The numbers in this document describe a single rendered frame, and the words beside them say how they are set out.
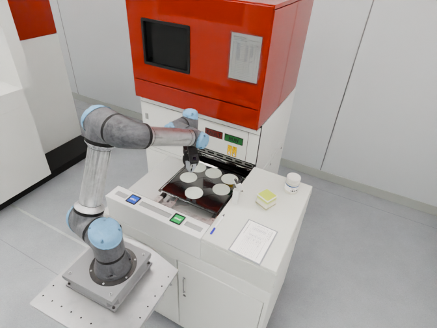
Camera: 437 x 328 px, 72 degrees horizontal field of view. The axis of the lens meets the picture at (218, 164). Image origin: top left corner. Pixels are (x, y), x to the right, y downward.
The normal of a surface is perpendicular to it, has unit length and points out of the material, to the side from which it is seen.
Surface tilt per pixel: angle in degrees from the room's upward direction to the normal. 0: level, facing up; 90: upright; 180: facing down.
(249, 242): 0
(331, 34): 90
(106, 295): 0
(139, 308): 0
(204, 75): 90
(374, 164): 90
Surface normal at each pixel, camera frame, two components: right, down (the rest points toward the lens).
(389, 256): 0.05, -0.81
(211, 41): -0.46, 0.50
